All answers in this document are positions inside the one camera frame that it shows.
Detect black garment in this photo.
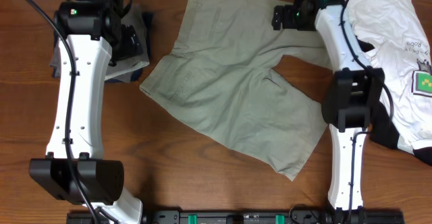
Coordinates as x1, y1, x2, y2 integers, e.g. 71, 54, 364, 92
360, 40, 431, 165

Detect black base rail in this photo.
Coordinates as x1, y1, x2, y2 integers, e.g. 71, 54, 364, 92
65, 209, 405, 224

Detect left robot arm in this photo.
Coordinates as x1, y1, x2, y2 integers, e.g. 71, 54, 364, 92
29, 0, 149, 223

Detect navy folded garment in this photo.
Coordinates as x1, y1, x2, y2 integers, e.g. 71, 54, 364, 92
105, 11, 153, 83

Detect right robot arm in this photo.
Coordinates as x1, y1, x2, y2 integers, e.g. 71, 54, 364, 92
271, 0, 384, 214

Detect khaki green shorts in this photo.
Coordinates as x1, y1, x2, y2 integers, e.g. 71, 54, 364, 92
140, 0, 330, 179

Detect white printed t-shirt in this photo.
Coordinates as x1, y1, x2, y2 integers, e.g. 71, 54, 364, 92
346, 0, 431, 154

